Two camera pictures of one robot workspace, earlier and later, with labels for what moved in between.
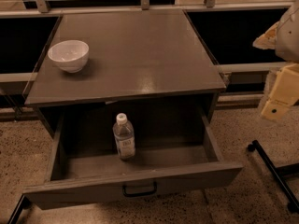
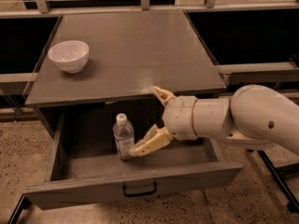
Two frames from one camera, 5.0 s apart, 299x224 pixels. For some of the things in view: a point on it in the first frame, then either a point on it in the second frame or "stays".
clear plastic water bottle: (123, 133) stays
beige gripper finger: (284, 93) → (154, 140)
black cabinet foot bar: (23, 203) stays
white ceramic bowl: (70, 55) stays
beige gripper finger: (268, 39) → (164, 94)
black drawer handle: (155, 187) stays
